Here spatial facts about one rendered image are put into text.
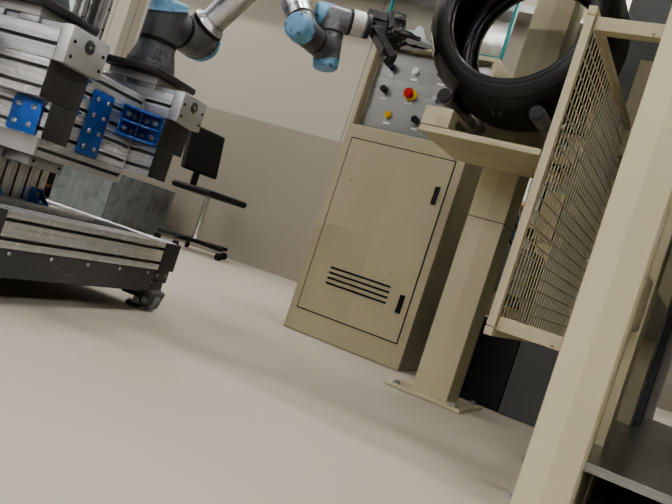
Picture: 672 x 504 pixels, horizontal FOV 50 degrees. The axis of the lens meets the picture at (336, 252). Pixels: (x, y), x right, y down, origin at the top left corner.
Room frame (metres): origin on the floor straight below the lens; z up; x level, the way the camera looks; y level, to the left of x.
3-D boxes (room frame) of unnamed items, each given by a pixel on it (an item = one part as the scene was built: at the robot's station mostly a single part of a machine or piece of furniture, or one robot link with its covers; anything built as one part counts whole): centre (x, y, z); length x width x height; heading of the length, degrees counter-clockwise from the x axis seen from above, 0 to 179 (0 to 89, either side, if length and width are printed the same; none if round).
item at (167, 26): (2.25, 0.72, 0.88); 0.13 x 0.12 x 0.14; 150
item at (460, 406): (2.45, -0.47, 0.01); 0.27 x 0.27 x 0.02; 62
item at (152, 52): (2.24, 0.72, 0.77); 0.15 x 0.15 x 0.10
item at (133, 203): (6.30, 2.05, 0.43); 0.90 x 0.72 x 0.87; 161
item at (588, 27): (1.86, -0.55, 0.65); 0.90 x 0.02 x 0.70; 152
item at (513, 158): (2.21, -0.37, 0.80); 0.37 x 0.36 x 0.02; 62
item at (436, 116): (2.28, -0.24, 0.83); 0.36 x 0.09 x 0.06; 152
